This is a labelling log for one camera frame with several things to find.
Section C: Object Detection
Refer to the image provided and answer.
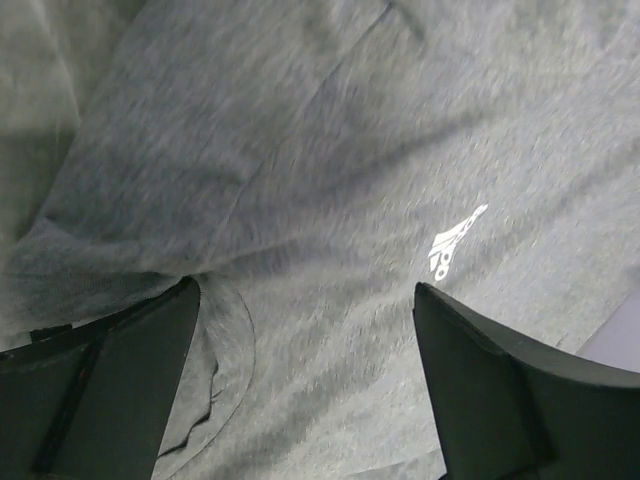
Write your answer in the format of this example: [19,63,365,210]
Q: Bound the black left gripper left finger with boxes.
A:
[1,278,200,480]

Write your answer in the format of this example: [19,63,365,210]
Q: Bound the grey t-shirt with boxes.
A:
[1,1,639,479]

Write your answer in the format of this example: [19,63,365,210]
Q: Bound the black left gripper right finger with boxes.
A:
[413,283,639,479]

